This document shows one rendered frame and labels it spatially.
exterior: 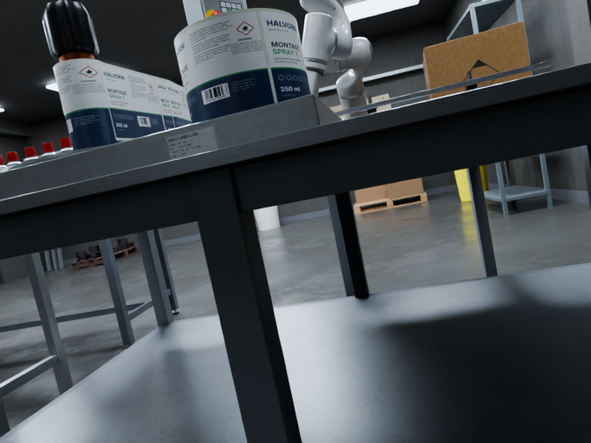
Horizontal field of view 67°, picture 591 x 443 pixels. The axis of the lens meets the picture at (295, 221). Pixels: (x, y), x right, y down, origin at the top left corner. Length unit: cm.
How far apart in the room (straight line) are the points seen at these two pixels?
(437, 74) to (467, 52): 11
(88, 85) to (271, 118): 42
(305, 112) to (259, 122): 6
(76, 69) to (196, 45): 29
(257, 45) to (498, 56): 106
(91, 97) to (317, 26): 72
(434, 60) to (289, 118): 105
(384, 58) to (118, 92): 870
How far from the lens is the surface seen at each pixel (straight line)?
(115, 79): 96
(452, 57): 160
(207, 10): 155
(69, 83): 92
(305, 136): 52
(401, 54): 953
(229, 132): 62
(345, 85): 204
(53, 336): 213
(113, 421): 146
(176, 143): 65
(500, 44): 162
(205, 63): 69
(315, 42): 138
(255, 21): 69
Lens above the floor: 77
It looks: 5 degrees down
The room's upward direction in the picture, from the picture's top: 12 degrees counter-clockwise
